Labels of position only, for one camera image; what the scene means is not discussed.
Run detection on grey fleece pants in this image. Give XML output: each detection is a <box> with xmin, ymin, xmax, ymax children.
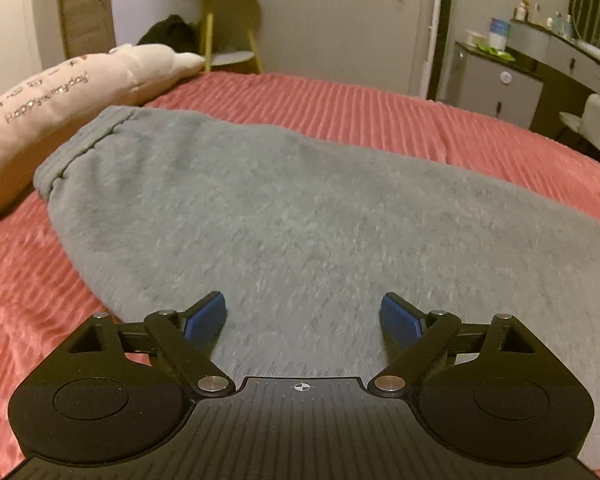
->
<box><xmin>32</xmin><ymin>105</ymin><xmax>600</xmax><ymax>471</ymax></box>

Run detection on black bag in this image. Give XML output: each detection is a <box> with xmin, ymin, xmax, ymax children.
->
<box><xmin>137</xmin><ymin>14</ymin><xmax>201</xmax><ymax>56</ymax></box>

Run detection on white tub with blue label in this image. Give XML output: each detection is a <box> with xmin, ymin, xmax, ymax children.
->
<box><xmin>489</xmin><ymin>17</ymin><xmax>511</xmax><ymax>51</ymax></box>

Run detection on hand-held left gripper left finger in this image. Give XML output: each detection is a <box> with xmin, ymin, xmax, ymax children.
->
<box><xmin>57</xmin><ymin>290</ymin><xmax>237</xmax><ymax>402</ymax></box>

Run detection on oval mirror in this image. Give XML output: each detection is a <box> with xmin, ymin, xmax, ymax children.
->
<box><xmin>567</xmin><ymin>0</ymin><xmax>600</xmax><ymax>54</ymax></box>

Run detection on green packet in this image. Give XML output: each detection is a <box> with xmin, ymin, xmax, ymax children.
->
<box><xmin>475</xmin><ymin>43</ymin><xmax>519</xmax><ymax>61</ymax></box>

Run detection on wooden door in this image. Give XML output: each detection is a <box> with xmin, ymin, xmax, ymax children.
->
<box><xmin>55</xmin><ymin>0</ymin><xmax>117</xmax><ymax>60</ymax></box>

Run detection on red ribbed bedspread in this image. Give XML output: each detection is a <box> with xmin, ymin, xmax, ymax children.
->
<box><xmin>0</xmin><ymin>72</ymin><xmax>600</xmax><ymax>480</ymax></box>

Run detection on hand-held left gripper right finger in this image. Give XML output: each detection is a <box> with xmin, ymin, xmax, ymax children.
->
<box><xmin>367</xmin><ymin>291</ymin><xmax>546</xmax><ymax>401</ymax></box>

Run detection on cream plush pillow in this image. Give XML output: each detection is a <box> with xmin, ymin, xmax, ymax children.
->
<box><xmin>0</xmin><ymin>44</ymin><xmax>205</xmax><ymax>233</ymax></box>

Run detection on grey cabinet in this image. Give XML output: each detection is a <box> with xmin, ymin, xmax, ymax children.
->
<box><xmin>452</xmin><ymin>40</ymin><xmax>546</xmax><ymax>124</ymax></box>

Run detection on grey vanity desk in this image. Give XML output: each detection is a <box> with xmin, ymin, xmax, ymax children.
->
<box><xmin>507</xmin><ymin>19</ymin><xmax>600</xmax><ymax>137</ymax></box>

